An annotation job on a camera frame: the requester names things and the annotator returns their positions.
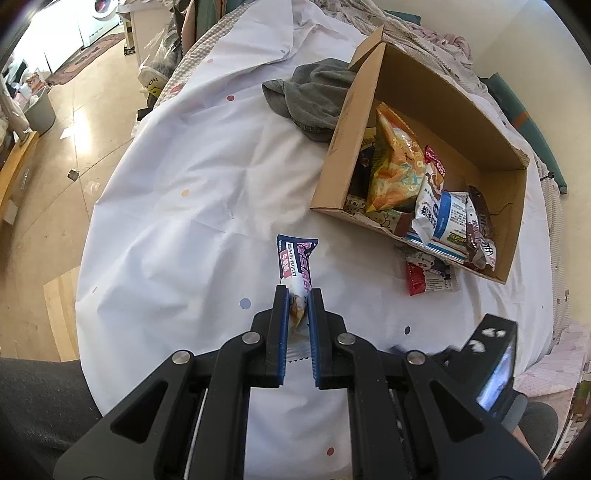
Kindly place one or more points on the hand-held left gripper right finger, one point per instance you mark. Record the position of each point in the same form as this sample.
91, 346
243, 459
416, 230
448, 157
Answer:
313, 341

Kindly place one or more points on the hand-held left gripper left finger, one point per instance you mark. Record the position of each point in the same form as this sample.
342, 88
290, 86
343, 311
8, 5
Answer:
282, 341

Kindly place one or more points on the navy purple snack packet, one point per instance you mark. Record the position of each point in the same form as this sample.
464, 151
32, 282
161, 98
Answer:
295, 263

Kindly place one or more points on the red white cartoon snack packet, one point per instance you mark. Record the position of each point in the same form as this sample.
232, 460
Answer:
429, 274

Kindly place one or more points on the pink cartoon snack packet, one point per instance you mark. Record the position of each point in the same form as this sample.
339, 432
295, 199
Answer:
369, 210

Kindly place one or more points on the blue white snack packet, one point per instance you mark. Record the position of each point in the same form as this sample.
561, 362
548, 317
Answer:
450, 226

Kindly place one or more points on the dark brown snack packet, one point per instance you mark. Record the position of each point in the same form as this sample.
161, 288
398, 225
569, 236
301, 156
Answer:
478, 217

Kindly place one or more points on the orange snack packet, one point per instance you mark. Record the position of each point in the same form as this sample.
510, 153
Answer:
395, 166

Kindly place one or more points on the blue cartoon snack packet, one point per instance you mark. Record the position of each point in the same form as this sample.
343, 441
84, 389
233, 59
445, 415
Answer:
365, 154

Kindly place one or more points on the brown cardboard box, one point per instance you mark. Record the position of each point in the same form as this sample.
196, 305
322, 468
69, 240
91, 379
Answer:
438, 106

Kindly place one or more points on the white dotted bed sheet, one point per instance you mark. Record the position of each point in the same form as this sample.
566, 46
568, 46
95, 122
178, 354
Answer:
184, 221

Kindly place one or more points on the grey cloth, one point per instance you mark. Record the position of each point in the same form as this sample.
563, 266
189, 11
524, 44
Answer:
314, 101

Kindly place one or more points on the green headboard cushion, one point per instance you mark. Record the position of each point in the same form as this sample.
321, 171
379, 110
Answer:
531, 129

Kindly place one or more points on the person's dark trouser leg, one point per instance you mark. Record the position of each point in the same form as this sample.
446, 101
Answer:
37, 415

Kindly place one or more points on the grey checkered bed cover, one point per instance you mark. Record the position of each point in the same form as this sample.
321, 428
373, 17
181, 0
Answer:
194, 64

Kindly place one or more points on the white paper sheet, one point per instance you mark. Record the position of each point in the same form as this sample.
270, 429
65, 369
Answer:
64, 134

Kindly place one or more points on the plastic bag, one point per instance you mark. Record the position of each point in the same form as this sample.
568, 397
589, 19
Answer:
159, 60

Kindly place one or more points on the wooden furniture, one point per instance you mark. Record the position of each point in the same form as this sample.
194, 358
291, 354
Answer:
16, 170

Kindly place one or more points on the floral blanket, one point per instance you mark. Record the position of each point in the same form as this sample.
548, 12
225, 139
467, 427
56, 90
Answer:
434, 41

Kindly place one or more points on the grey bucket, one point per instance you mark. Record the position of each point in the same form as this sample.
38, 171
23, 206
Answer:
40, 113

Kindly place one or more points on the patterned floor rug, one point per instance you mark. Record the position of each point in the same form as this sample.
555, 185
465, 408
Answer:
87, 55

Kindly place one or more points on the white cabinet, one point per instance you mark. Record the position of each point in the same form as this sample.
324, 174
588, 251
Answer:
143, 23

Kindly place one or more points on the white washing machine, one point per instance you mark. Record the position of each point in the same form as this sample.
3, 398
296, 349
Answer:
104, 9

